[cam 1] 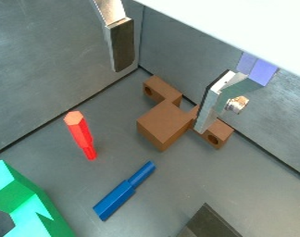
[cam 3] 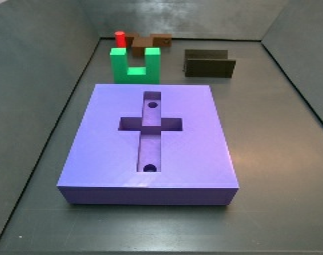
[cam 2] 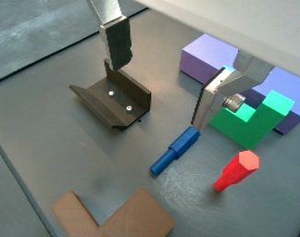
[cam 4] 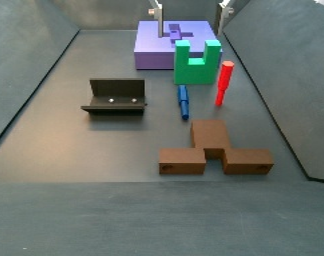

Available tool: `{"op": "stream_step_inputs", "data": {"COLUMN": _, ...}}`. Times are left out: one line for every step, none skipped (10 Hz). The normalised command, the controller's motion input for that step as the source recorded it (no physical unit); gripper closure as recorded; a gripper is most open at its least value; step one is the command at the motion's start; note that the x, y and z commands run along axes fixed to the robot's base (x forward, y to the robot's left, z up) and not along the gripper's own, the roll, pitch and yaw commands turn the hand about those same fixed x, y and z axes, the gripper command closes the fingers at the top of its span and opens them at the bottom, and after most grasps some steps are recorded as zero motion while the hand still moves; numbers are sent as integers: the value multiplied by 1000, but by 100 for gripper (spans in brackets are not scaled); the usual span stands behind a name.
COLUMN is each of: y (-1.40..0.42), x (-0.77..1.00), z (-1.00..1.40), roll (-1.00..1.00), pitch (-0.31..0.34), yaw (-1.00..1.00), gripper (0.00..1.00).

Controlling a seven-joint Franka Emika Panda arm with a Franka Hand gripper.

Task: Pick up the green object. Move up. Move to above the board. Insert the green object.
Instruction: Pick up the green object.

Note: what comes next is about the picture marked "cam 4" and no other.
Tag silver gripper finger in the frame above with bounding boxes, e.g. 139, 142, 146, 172
148, 0, 163, 37
218, 0, 234, 33

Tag green U-shaped block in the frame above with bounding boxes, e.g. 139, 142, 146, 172
174, 40, 222, 85

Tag purple base board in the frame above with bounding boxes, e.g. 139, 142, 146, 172
134, 21, 215, 70

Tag red hexagonal peg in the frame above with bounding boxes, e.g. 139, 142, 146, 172
215, 60, 234, 106

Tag blue hexagonal peg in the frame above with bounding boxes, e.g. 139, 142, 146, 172
178, 85, 189, 120

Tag brown T-shaped block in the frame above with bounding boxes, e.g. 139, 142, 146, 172
158, 120, 274, 175

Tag black angle bracket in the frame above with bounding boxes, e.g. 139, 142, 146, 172
80, 78, 146, 114

